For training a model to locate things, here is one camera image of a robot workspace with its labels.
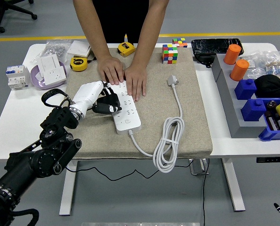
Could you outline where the person's right hand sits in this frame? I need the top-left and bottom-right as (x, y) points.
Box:
(97, 56), (125, 86)

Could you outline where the person's left hand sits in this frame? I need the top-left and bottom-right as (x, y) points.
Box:
(123, 65), (147, 102)

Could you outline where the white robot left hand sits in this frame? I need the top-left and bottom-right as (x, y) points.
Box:
(70, 80), (122, 117)

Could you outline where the black power adapter plug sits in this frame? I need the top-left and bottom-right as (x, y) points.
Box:
(97, 93), (121, 109)

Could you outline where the white power strip cord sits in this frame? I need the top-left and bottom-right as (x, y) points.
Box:
(128, 74), (185, 174)

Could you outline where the white power strip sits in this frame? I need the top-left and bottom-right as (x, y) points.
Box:
(107, 81), (142, 135)

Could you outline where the thin black adapter cord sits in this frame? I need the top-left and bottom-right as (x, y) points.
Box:
(66, 163), (192, 182)

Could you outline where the square yellow tape measure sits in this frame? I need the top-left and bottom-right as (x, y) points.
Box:
(117, 41), (136, 57)

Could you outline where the round yellow tape measure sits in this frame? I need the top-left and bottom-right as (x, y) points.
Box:
(70, 56), (88, 72)

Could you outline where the large colourful puzzle cube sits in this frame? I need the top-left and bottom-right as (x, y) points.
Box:
(162, 44), (179, 65)

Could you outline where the person's torso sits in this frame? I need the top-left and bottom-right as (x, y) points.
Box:
(92, 0), (150, 44)

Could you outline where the black table control panel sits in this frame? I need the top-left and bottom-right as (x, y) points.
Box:
(256, 157), (280, 163)

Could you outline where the white table leg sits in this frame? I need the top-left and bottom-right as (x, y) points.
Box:
(59, 161), (79, 216)
(221, 158), (246, 212)

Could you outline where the clear bag of screws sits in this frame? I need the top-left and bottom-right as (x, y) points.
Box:
(30, 40), (72, 65)

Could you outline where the grey-brown mat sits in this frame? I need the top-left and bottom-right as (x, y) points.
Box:
(61, 47), (214, 161)

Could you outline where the small colourful puzzle cube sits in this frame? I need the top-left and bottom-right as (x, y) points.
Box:
(172, 37), (189, 48)

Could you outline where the white circuit breaker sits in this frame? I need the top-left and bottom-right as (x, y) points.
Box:
(5, 65), (31, 90)

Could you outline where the blue plastic bin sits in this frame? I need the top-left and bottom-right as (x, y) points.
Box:
(258, 97), (280, 142)

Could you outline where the black cracked tray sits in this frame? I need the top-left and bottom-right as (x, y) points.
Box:
(191, 38), (245, 57)

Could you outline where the grey stepped block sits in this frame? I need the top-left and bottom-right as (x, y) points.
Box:
(211, 54), (268, 139)

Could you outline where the orange cylinder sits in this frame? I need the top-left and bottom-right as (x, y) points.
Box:
(223, 44), (242, 66)
(230, 59), (250, 82)

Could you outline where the blue plastic block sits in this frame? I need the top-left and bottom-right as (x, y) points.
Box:
(240, 98), (267, 122)
(234, 78), (258, 101)

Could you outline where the dark brown bottle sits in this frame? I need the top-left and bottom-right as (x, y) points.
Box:
(266, 100), (278, 111)

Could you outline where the black office chair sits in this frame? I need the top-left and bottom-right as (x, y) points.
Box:
(0, 0), (38, 33)

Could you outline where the clear plastic bag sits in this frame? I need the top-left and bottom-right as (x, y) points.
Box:
(240, 53), (267, 80)

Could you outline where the black cloth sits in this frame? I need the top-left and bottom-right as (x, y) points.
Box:
(254, 74), (280, 99)

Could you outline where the clear bag of resistors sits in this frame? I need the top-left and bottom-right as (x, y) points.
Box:
(264, 51), (280, 80)

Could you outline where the white wall socket panel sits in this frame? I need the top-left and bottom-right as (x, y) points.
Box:
(43, 65), (67, 86)

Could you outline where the white switch panel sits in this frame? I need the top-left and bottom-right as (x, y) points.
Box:
(66, 40), (92, 57)

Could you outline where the white blank wall plate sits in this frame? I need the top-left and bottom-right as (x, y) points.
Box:
(37, 54), (60, 77)

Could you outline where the black hanging cable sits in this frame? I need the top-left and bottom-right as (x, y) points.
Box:
(202, 159), (211, 226)

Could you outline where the metal bracket under table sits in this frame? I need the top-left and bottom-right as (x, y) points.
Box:
(189, 158), (210, 176)

